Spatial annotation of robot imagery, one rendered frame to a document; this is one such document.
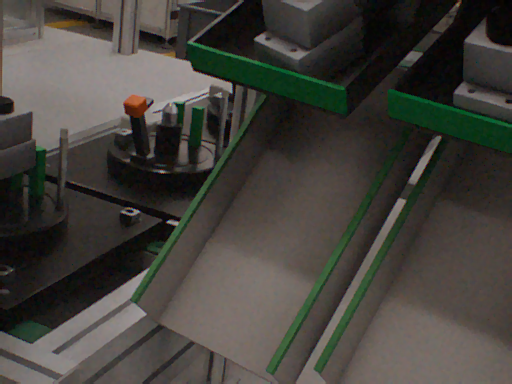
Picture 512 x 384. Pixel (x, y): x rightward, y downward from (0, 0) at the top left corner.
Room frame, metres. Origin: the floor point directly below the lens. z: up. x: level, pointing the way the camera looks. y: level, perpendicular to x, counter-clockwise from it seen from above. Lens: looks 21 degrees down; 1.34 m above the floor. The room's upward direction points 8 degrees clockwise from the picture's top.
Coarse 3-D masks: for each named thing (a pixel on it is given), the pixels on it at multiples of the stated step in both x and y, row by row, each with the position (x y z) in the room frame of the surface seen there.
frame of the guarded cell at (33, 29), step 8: (32, 0) 2.00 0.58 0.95; (40, 0) 2.01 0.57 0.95; (32, 8) 2.00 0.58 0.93; (40, 8) 2.01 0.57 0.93; (32, 16) 2.00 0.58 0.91; (40, 16) 2.01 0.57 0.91; (8, 24) 2.03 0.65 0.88; (16, 24) 2.02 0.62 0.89; (24, 24) 2.01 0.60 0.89; (32, 24) 2.00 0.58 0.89; (40, 24) 2.01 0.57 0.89; (8, 32) 1.91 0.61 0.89; (16, 32) 1.94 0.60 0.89; (24, 32) 1.96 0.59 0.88; (32, 32) 1.99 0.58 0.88; (40, 32) 2.01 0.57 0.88; (8, 40) 1.91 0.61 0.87; (16, 40) 1.94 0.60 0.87; (24, 40) 1.96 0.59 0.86
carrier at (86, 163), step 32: (224, 96) 0.99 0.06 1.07; (128, 128) 1.10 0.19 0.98; (160, 128) 0.97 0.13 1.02; (192, 128) 1.02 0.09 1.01; (96, 160) 0.97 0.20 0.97; (128, 160) 0.94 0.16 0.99; (160, 160) 0.95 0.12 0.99; (192, 160) 0.97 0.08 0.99; (96, 192) 0.88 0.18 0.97; (128, 192) 0.89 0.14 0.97; (160, 192) 0.90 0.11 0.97; (192, 192) 0.91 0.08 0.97
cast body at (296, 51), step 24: (264, 0) 0.58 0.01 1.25; (288, 0) 0.56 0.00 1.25; (312, 0) 0.56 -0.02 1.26; (336, 0) 0.57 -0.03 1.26; (288, 24) 0.57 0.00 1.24; (312, 24) 0.55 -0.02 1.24; (336, 24) 0.57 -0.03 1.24; (360, 24) 0.59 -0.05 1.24; (264, 48) 0.57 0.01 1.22; (288, 48) 0.56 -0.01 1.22; (312, 48) 0.56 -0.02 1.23; (336, 48) 0.58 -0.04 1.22; (360, 48) 0.60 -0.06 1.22; (312, 72) 0.56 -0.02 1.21
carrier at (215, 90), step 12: (216, 84) 1.33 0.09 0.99; (228, 84) 1.34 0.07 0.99; (216, 96) 1.21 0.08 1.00; (192, 108) 1.25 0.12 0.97; (216, 108) 1.20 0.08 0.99; (228, 108) 1.21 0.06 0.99; (204, 120) 1.20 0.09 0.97; (216, 120) 1.16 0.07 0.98; (228, 120) 1.15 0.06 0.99; (204, 132) 1.14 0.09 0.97; (216, 132) 1.15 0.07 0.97; (228, 132) 1.15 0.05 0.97; (228, 144) 1.10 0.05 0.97
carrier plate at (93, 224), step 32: (96, 224) 0.79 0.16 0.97; (128, 224) 0.80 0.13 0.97; (160, 224) 0.82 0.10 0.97; (0, 256) 0.70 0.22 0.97; (32, 256) 0.71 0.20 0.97; (64, 256) 0.71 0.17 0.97; (96, 256) 0.72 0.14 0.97; (0, 288) 0.64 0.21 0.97; (32, 288) 0.65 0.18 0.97; (64, 288) 0.68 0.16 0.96; (0, 320) 0.61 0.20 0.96
